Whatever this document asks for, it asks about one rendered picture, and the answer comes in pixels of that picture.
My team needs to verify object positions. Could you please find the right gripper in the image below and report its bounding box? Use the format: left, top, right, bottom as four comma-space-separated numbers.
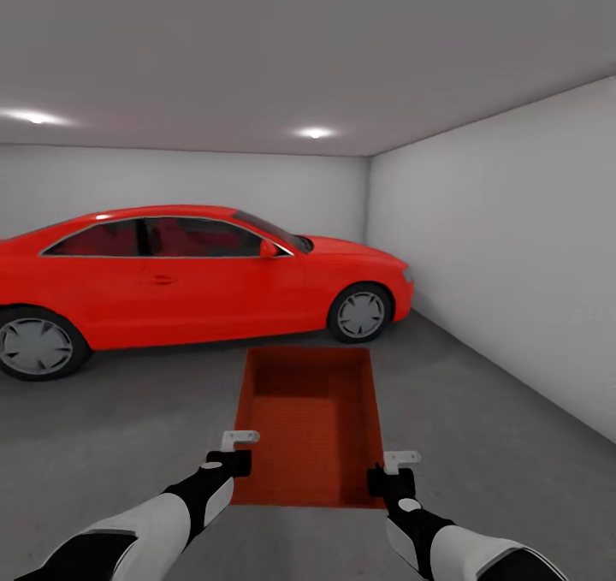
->
367, 468, 416, 500

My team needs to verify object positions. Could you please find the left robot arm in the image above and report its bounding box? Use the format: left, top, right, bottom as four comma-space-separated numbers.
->
14, 430, 260, 581

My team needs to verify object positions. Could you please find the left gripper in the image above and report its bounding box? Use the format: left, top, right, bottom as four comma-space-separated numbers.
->
206, 450, 252, 477

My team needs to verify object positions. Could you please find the storage box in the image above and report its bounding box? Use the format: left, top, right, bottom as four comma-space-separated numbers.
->
230, 346, 386, 510

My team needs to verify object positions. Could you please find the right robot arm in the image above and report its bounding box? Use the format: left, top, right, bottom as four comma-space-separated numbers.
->
367, 450, 569, 581

